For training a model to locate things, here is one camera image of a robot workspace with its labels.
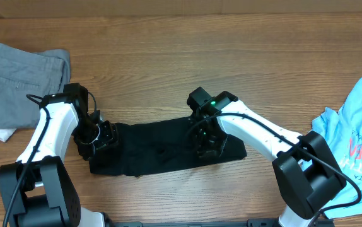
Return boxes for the black polo shirt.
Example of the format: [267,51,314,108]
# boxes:
[89,117,247,177]

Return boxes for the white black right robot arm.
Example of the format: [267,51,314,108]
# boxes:
[187,88,346,226]

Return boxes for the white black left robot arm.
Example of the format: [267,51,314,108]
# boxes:
[0,83,119,227]

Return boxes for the grey folded trousers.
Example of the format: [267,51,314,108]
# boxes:
[0,43,71,129]

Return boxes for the light blue printed t-shirt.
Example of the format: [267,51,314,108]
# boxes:
[312,78,362,219]

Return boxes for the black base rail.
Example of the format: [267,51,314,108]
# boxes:
[107,218,281,227]

